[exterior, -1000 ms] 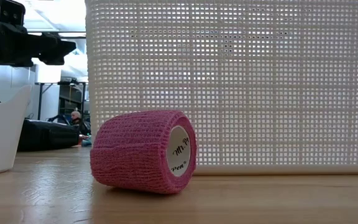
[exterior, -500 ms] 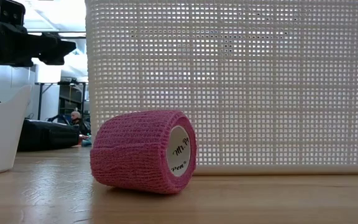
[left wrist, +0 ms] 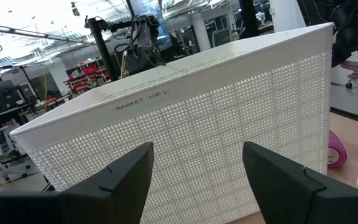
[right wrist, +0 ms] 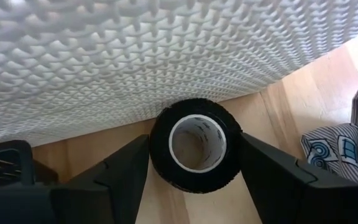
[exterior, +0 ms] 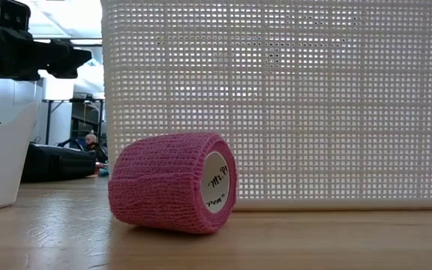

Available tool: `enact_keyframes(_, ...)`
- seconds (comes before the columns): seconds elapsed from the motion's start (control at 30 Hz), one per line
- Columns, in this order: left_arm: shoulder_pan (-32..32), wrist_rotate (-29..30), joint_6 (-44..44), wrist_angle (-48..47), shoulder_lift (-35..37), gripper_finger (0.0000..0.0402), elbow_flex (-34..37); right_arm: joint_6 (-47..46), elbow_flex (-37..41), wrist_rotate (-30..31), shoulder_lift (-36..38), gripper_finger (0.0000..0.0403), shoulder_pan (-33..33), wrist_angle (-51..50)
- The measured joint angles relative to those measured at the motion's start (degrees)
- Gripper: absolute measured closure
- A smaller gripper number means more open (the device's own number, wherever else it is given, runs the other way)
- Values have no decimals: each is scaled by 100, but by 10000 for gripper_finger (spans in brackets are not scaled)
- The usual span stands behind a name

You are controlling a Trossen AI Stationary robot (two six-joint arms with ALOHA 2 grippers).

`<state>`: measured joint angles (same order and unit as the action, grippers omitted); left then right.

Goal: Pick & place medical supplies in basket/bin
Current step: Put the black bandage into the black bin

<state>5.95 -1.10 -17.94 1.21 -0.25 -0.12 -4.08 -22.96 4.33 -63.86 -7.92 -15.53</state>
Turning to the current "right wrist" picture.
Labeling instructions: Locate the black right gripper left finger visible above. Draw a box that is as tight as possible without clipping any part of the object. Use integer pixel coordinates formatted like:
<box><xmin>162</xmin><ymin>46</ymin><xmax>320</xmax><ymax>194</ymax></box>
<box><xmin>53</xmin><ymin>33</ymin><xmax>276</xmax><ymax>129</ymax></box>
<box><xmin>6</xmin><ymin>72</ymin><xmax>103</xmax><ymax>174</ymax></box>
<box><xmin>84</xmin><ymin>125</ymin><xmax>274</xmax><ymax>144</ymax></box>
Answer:
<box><xmin>51</xmin><ymin>134</ymin><xmax>151</xmax><ymax>224</ymax></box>

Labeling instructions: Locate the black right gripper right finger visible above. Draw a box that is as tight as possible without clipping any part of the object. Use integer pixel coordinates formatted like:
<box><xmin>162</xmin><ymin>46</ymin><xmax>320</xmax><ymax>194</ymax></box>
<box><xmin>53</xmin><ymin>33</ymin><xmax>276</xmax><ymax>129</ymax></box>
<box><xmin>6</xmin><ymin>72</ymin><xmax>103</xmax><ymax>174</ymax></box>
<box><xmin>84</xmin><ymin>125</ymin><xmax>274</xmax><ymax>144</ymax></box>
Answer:
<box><xmin>239</xmin><ymin>133</ymin><xmax>318</xmax><ymax>224</ymax></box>

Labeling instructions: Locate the black bandage roll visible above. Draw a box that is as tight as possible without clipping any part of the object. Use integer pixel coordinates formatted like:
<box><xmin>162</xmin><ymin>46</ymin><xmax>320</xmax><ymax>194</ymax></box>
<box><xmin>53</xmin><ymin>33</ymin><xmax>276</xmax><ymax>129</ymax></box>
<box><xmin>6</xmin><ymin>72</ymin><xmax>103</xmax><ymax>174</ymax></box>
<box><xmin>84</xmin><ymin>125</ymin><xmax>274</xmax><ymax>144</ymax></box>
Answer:
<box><xmin>149</xmin><ymin>98</ymin><xmax>244</xmax><ymax>194</ymax></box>

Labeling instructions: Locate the white mesh plastic basket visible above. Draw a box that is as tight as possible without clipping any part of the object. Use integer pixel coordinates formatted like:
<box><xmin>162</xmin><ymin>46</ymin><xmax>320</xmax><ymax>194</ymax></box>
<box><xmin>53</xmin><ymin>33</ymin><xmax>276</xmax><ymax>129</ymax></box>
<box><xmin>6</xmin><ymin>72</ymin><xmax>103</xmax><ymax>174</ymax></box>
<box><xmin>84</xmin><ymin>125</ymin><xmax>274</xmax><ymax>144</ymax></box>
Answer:
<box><xmin>0</xmin><ymin>0</ymin><xmax>358</xmax><ymax>147</ymax></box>

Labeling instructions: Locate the grey patterned cloth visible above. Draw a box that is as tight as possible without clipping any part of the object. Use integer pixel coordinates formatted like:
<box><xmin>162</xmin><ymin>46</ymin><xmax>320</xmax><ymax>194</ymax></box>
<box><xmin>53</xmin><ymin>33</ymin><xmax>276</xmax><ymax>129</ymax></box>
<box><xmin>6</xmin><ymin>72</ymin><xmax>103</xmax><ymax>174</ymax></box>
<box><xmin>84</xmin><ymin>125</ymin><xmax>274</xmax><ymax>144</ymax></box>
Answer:
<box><xmin>300</xmin><ymin>65</ymin><xmax>358</xmax><ymax>186</ymax></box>

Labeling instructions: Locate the black perforated tray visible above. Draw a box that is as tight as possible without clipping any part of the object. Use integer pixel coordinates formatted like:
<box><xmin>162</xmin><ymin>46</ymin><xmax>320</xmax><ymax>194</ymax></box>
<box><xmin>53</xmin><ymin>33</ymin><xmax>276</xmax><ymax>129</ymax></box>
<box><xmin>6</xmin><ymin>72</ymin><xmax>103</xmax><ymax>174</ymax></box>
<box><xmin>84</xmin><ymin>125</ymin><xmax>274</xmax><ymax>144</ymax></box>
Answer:
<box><xmin>0</xmin><ymin>139</ymin><xmax>35</xmax><ymax>187</ymax></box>

